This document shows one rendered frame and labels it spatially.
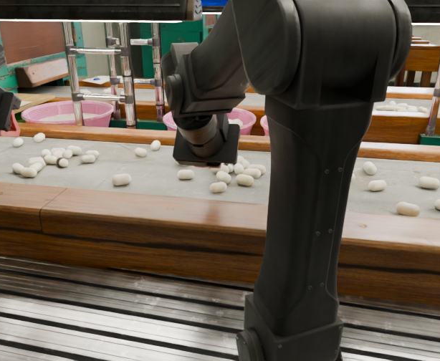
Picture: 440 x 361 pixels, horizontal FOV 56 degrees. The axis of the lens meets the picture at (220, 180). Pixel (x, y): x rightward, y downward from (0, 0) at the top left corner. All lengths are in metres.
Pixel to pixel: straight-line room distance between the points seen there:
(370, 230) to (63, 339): 0.45
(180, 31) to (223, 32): 3.25
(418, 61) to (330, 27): 3.33
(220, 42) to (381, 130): 0.99
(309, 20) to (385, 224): 0.47
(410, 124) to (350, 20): 1.10
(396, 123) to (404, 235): 0.73
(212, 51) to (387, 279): 0.42
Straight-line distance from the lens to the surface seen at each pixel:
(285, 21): 0.25
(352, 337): 0.61
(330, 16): 0.27
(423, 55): 3.59
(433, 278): 0.68
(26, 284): 0.74
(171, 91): 0.50
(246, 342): 0.39
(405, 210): 0.77
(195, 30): 3.60
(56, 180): 0.91
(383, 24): 0.29
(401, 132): 1.36
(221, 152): 0.65
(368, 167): 0.92
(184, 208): 0.69
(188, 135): 0.57
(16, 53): 1.71
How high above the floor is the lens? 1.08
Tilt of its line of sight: 23 degrees down
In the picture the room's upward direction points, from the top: straight up
